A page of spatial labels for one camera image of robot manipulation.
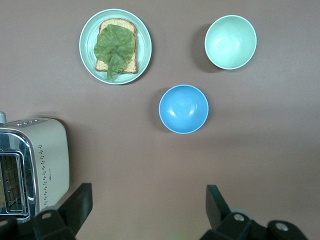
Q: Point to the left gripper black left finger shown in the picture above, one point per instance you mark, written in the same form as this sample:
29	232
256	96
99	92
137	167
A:
77	207

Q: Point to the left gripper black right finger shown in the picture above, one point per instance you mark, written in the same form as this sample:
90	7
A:
216	207

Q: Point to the blue bowl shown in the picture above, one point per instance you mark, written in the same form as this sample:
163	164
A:
183	110

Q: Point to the pale mint green bowl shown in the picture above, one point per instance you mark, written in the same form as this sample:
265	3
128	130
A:
230	42

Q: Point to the cream and chrome toaster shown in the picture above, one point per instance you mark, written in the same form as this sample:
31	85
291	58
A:
51	155

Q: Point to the toasted bread slice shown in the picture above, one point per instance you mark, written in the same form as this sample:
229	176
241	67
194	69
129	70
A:
130	66

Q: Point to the pale green plate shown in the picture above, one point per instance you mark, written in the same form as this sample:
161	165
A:
87	50

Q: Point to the green lettuce leaf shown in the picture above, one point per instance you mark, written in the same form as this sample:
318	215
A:
115	45

